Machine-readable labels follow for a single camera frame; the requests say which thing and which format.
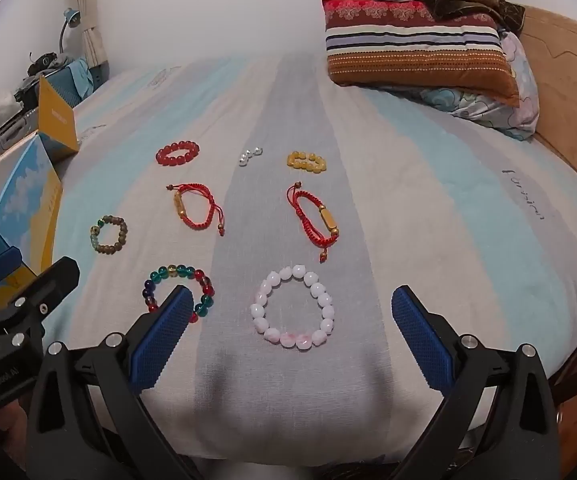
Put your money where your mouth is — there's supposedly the brown wooden bead bracelet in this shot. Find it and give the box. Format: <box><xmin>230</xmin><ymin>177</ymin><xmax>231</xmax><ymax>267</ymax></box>
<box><xmin>89</xmin><ymin>215</ymin><xmax>129</xmax><ymax>256</ymax></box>

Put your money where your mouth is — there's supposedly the teal cloth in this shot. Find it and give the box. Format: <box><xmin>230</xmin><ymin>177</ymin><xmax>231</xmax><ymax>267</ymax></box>
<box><xmin>68</xmin><ymin>58</ymin><xmax>94</xmax><ymax>98</ymax></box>

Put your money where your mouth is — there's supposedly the sky print yellow box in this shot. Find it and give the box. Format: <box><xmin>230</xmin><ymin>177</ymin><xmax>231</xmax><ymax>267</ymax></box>
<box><xmin>0</xmin><ymin>135</ymin><xmax>64</xmax><ymax>318</ymax></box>

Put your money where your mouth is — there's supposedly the multicolour glass bead bracelet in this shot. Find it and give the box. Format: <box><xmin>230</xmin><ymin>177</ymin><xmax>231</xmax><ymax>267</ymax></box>
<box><xmin>142</xmin><ymin>263</ymin><xmax>215</xmax><ymax>323</ymax></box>

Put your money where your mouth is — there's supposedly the striped red brown pillow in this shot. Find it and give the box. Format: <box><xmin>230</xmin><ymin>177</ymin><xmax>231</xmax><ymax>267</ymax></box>
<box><xmin>321</xmin><ymin>0</ymin><xmax>522</xmax><ymax>107</ymax></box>

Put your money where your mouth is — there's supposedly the pink white bead bracelet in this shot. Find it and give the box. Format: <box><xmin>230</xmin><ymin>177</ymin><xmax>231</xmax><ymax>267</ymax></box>
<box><xmin>249</xmin><ymin>264</ymin><xmax>337</xmax><ymax>351</ymax></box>

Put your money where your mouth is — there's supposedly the yellow bead bracelet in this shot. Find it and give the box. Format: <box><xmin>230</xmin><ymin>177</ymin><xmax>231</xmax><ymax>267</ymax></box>
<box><xmin>286</xmin><ymin>152</ymin><xmax>328</xmax><ymax>173</ymax></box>

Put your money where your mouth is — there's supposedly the red cord bracelet gold bead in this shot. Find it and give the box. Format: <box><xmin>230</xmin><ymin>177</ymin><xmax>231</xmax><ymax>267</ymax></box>
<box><xmin>167</xmin><ymin>183</ymin><xmax>226</xmax><ymax>237</ymax></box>
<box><xmin>287</xmin><ymin>182</ymin><xmax>342</xmax><ymax>264</ymax></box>

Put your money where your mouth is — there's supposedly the black bundled item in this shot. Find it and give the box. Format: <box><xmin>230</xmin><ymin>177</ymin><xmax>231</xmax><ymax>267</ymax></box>
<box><xmin>26</xmin><ymin>51</ymin><xmax>69</xmax><ymax>78</ymax></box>

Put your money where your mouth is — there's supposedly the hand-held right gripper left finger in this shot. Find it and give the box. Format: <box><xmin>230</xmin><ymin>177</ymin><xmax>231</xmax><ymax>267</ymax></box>
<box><xmin>26</xmin><ymin>284</ymin><xmax>204</xmax><ymax>480</ymax></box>

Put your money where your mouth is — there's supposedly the yellow cardboard box lid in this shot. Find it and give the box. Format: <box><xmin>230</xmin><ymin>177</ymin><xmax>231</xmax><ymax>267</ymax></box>
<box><xmin>37</xmin><ymin>75</ymin><xmax>80</xmax><ymax>162</ymax></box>

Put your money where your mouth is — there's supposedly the grey device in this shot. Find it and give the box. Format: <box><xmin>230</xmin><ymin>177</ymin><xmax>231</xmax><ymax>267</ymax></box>
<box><xmin>0</xmin><ymin>105</ymin><xmax>42</xmax><ymax>166</ymax></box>

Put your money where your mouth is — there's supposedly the floral pastel pillow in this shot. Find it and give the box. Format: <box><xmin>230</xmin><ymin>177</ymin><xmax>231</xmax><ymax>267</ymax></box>
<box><xmin>419</xmin><ymin>27</ymin><xmax>540</xmax><ymax>142</ymax></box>

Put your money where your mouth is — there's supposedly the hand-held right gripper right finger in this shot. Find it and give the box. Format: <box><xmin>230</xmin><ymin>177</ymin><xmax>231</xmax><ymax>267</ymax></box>
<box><xmin>391</xmin><ymin>285</ymin><xmax>557</xmax><ymax>480</ymax></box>

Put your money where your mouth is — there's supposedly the person's left hand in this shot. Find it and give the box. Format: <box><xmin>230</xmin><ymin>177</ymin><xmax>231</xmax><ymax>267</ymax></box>
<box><xmin>0</xmin><ymin>400</ymin><xmax>30</xmax><ymax>461</ymax></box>

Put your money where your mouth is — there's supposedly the beige curtain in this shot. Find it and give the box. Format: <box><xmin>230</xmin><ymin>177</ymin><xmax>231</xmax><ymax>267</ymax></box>
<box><xmin>66</xmin><ymin>0</ymin><xmax>112</xmax><ymax>76</ymax></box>

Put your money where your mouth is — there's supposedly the blue suitcase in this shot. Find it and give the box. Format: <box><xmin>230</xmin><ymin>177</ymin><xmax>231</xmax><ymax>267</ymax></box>
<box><xmin>43</xmin><ymin>60</ymin><xmax>94</xmax><ymax>108</ymax></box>

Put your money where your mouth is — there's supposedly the striped bed sheet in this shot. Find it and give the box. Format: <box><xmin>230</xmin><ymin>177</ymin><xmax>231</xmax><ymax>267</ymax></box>
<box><xmin>43</xmin><ymin>52</ymin><xmax>577</xmax><ymax>466</ymax></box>

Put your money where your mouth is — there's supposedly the blue desk lamp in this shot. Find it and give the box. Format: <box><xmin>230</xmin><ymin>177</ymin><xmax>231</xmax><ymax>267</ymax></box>
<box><xmin>58</xmin><ymin>7</ymin><xmax>82</xmax><ymax>56</ymax></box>

